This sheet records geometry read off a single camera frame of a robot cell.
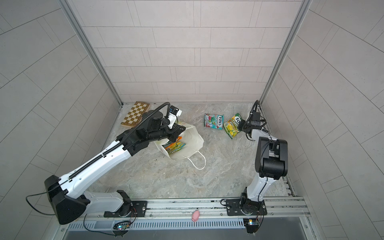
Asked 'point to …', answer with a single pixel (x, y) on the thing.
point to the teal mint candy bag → (216, 121)
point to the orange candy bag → (175, 146)
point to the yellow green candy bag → (231, 125)
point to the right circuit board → (251, 225)
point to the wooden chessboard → (135, 115)
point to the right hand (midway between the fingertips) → (241, 122)
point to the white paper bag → (193, 141)
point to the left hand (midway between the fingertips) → (189, 128)
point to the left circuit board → (121, 228)
